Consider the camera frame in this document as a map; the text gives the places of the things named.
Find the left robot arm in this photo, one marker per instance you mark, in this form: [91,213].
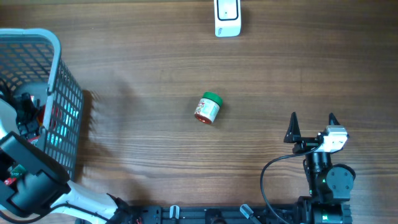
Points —
[34,185]

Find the white barcode scanner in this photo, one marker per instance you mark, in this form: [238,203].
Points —
[227,18]

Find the green lid jar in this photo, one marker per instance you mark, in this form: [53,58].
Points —
[208,107]

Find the grey plastic mesh basket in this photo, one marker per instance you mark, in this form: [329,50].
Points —
[31,63]

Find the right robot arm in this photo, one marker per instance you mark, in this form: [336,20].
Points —
[329,184]

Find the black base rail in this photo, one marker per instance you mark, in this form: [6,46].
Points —
[217,214]

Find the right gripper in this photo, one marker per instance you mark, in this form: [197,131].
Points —
[293,135]

